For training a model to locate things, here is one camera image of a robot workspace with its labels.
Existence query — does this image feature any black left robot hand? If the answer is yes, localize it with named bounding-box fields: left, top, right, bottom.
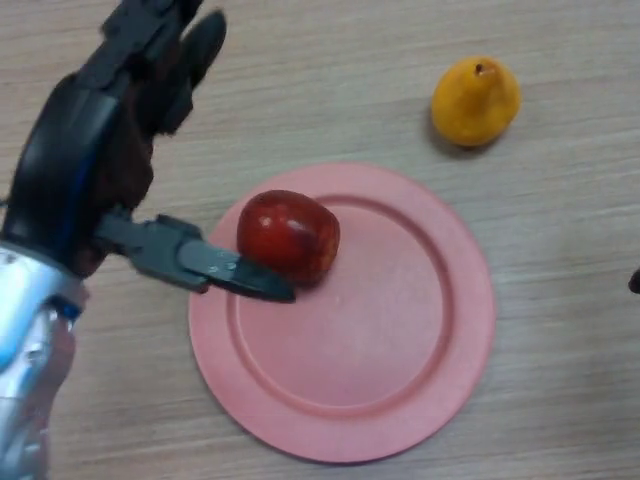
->
left=0, top=0, right=297, bottom=305

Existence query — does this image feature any red apple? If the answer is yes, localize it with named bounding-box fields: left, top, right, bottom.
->
left=235, top=188, right=342, bottom=289

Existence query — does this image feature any pink round plate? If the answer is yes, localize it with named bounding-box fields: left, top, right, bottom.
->
left=188, top=161, right=497, bottom=464

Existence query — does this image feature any yellow pear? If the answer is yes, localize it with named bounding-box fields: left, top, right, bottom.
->
left=430, top=55, right=523, bottom=148

